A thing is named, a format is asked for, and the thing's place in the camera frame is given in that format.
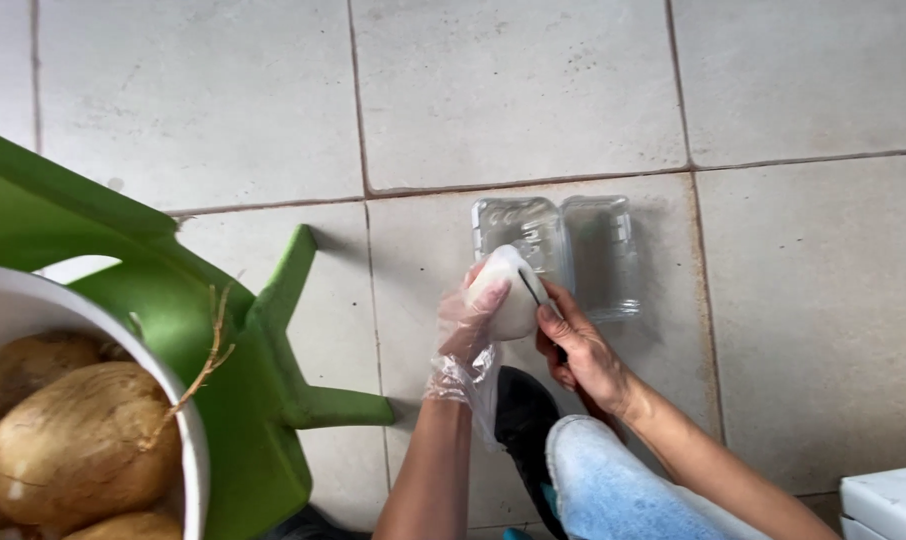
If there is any person's right hand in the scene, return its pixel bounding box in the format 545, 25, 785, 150
535, 277, 643, 423

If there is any dark shoe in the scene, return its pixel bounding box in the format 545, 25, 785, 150
261, 503, 373, 540

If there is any clear plastic clamshell container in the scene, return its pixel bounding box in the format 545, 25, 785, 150
471, 194, 644, 324

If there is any green plastic stool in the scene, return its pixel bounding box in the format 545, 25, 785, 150
0, 123, 396, 540

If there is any white round bowl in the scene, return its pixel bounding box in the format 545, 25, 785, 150
0, 261, 212, 540

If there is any white box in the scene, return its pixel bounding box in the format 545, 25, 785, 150
838, 462, 906, 540

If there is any large brown unpeeled jicama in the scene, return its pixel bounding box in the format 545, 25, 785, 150
0, 285, 237, 528

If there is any person's blue jeans leg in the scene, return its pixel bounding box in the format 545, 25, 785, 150
544, 414, 771, 540

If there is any black handled knife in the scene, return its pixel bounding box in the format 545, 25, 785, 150
517, 267, 571, 369

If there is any black shoe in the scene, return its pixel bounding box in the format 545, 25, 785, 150
493, 365, 572, 540

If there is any person's left hand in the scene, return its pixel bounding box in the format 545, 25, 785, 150
425, 258, 512, 404

